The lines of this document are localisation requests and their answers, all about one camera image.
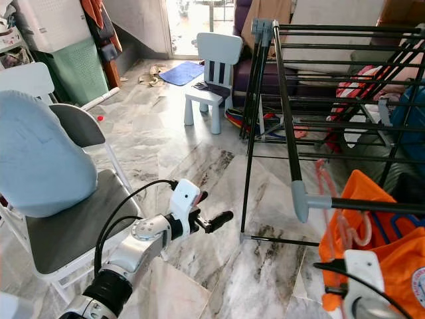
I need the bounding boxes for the pink plastic hanger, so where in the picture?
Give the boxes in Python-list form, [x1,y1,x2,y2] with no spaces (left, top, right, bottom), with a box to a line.
[314,158,373,252]

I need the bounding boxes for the white folding table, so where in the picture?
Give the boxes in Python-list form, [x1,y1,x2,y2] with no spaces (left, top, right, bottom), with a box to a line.
[0,292,19,319]

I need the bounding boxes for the orange shirt with round badge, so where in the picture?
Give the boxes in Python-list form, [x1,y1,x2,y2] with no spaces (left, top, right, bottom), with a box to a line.
[319,169,425,313]

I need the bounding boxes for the grey folding chair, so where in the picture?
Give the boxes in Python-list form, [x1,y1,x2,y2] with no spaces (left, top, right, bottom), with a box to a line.
[0,103,143,303]

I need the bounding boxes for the black metal drying rack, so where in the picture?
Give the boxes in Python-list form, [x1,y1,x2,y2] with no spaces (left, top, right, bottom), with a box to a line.
[239,18,425,247]

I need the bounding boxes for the blue floor mat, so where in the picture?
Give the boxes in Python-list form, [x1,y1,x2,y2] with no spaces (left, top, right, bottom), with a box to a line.
[159,61,205,87]

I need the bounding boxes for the beige slippers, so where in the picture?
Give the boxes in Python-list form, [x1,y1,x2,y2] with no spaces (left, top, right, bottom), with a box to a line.
[138,64,167,86]

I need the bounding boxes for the purple sofa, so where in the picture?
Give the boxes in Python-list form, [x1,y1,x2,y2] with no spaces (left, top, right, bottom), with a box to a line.
[232,0,290,94]

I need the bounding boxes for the white tube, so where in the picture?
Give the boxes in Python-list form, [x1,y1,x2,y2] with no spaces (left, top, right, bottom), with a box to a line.
[81,88,122,110]

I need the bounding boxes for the white child chair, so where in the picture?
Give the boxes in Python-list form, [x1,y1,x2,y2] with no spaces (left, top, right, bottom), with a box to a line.
[184,32,243,136]

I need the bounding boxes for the large blue bag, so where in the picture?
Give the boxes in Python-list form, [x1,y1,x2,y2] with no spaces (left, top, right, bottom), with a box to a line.
[388,86,425,144]

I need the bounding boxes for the beige draped cloth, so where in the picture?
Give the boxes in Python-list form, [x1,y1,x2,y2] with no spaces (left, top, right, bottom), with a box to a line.
[241,0,294,51]

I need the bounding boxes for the red white striped cloth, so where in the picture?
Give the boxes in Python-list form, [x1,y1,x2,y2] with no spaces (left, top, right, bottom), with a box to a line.
[335,64,402,124]

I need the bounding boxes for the grey white cushion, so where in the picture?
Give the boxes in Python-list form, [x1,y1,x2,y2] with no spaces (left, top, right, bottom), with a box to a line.
[282,0,391,74]

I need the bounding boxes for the white storage box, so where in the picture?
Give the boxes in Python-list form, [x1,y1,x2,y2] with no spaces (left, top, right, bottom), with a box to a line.
[15,0,87,54]

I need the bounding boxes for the white shelf unit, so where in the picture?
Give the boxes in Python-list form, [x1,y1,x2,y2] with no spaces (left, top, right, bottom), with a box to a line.
[0,27,34,68]

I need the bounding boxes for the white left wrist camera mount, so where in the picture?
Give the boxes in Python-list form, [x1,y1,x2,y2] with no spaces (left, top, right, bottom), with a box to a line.
[168,178,201,230]

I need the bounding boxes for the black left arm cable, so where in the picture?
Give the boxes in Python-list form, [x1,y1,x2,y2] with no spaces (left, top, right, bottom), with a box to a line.
[93,178,180,274]
[94,214,140,273]

